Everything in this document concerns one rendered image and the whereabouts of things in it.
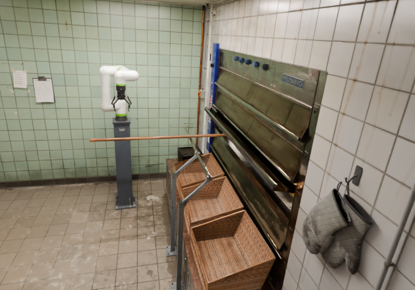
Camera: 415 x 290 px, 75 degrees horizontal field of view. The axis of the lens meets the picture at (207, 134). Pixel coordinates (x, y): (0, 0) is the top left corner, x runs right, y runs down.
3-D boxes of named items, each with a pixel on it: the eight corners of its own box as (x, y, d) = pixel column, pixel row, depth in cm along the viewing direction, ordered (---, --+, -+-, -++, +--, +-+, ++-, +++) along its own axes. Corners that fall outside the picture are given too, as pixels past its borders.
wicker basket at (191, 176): (210, 171, 351) (211, 152, 341) (223, 195, 300) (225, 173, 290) (172, 174, 338) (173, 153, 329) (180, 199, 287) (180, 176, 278)
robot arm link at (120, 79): (112, 69, 264) (116, 71, 256) (125, 69, 271) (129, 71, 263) (113, 84, 269) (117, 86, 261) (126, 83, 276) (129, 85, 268)
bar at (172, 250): (184, 209, 368) (187, 127, 327) (205, 290, 252) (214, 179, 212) (160, 211, 360) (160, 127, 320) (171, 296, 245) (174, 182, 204)
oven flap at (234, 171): (212, 146, 342) (218, 132, 337) (281, 251, 179) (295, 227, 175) (209, 145, 340) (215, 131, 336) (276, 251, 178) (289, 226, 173)
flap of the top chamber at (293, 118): (217, 84, 315) (224, 68, 310) (302, 142, 152) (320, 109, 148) (213, 83, 313) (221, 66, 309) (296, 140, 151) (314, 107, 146)
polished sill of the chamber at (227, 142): (218, 129, 336) (219, 126, 335) (296, 224, 173) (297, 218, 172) (214, 129, 335) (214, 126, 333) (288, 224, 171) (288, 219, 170)
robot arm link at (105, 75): (99, 109, 320) (97, 64, 295) (113, 108, 328) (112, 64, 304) (102, 113, 310) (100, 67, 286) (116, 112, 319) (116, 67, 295)
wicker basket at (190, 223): (224, 197, 296) (226, 175, 287) (241, 232, 245) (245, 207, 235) (180, 200, 285) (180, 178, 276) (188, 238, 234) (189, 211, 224)
